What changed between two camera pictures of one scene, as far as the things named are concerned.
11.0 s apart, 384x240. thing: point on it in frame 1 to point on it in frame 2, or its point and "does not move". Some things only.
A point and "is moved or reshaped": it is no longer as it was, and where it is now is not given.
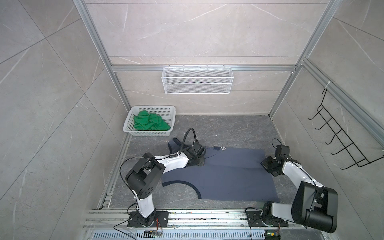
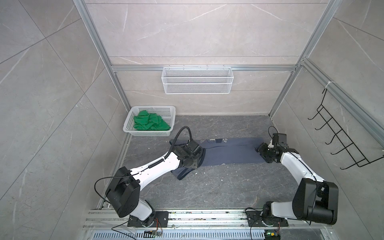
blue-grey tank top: [228, 173] is moved or reshaped
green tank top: [143, 121] does not move
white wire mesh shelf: [197, 80] does not move
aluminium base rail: [210, 225] does not move
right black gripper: [265, 163] to [261, 148]
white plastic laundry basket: [150, 120] does not move
